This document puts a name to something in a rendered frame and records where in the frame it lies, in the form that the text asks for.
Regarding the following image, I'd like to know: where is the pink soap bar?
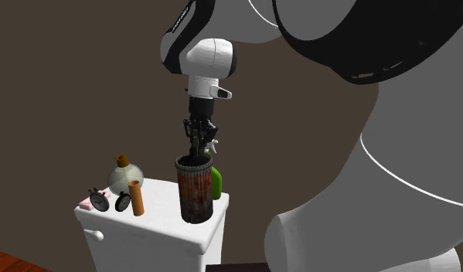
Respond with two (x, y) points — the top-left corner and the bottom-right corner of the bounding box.
(78, 190), (112, 212)

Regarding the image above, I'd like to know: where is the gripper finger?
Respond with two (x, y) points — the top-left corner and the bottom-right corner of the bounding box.
(182, 117), (199, 158)
(198, 119), (220, 157)

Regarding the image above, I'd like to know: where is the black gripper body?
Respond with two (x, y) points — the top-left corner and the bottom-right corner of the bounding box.
(188, 96), (216, 124)

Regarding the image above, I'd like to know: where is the orange cylinder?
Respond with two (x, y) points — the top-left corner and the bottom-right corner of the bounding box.
(127, 179), (146, 218)

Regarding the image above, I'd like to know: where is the round glass flask brown neck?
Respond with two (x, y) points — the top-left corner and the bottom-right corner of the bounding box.
(107, 152), (145, 197)

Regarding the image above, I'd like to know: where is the rusty cylindrical bin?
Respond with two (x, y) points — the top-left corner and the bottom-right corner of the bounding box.
(174, 152), (215, 225)

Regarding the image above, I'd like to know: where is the white toilet tank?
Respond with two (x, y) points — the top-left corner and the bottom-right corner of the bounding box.
(73, 176), (230, 272)

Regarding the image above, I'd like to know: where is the green spray bottle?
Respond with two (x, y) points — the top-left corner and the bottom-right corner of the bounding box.
(203, 138), (223, 201)

